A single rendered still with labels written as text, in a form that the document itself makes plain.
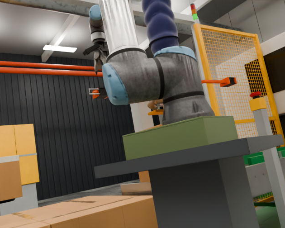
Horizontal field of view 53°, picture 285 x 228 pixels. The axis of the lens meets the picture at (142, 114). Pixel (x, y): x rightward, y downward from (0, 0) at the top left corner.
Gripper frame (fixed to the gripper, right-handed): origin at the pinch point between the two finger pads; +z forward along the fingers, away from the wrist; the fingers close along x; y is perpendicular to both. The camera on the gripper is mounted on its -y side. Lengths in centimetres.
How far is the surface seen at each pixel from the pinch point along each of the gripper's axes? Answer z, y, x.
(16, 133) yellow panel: -86, 78, 729
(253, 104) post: 38, 76, -49
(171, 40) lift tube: -22, 57, -9
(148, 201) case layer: 81, 6, -19
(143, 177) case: 70, 26, 13
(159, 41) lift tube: -23, 49, -4
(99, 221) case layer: 85, -23, -19
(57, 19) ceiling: -486, 250, 741
